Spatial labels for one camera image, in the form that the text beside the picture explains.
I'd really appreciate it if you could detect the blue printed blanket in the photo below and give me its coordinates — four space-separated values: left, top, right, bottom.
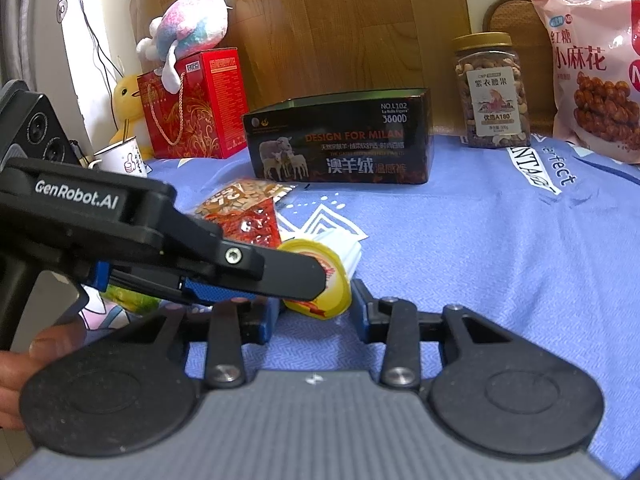
82 130 640 480

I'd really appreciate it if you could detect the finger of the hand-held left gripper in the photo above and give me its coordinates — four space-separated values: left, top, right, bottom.
215 249 329 301
105 266 261 307

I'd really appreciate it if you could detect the clear nut jar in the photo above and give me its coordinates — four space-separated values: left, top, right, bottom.
452 32 533 150

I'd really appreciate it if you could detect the glossy green snack packet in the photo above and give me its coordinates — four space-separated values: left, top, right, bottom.
107 284 162 312

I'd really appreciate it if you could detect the yellow pudding cup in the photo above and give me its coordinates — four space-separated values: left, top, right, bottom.
277 239 353 320

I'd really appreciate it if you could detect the pink snack bag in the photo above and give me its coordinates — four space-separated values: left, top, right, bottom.
531 0 640 165

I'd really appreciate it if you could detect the black printed box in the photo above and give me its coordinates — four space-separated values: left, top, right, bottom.
242 87 433 186

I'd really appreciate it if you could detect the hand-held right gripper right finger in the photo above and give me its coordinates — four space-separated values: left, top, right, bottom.
350 277 543 388

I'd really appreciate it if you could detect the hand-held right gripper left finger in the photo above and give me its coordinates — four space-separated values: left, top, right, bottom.
107 296 281 388

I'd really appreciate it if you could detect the red gift bag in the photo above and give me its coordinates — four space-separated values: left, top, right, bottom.
137 47 250 160

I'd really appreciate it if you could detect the red snack packet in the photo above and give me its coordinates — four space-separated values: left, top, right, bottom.
192 177 298 251

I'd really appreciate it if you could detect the white mug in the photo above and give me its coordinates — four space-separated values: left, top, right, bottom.
87 137 148 178

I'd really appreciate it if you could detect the rattan chair back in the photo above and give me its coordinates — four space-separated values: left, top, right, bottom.
482 0 561 136

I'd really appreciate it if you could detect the yellow plush toy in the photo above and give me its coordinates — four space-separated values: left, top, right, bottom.
109 72 156 161

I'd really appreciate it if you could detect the wooden board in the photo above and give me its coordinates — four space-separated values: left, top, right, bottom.
130 0 473 136

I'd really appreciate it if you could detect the white pleated cup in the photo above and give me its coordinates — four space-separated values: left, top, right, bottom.
300 230 363 281

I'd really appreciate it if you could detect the pastel plush toy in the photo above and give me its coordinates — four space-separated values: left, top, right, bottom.
136 0 233 95

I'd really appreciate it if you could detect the person's left hand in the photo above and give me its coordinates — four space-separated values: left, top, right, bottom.
0 320 87 431

